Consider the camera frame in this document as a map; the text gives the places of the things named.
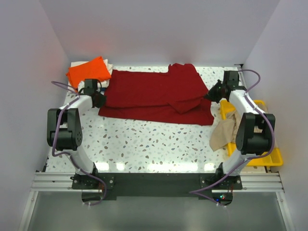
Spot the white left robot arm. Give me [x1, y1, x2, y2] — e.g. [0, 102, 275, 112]
[47, 79, 106, 189]

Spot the dark red t-shirt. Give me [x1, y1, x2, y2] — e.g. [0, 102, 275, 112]
[98, 64, 214, 126]

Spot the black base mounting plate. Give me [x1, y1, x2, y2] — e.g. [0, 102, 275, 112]
[71, 172, 244, 201]

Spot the folded orange t-shirt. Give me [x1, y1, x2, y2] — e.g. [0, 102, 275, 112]
[66, 56, 112, 91]

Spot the yellow plastic bin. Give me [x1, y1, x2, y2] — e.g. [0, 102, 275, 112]
[220, 99, 284, 167]

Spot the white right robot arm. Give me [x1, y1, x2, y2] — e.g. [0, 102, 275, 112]
[204, 69, 276, 189]

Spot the beige t-shirt in bin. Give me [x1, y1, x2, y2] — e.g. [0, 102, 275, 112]
[208, 103, 268, 152]

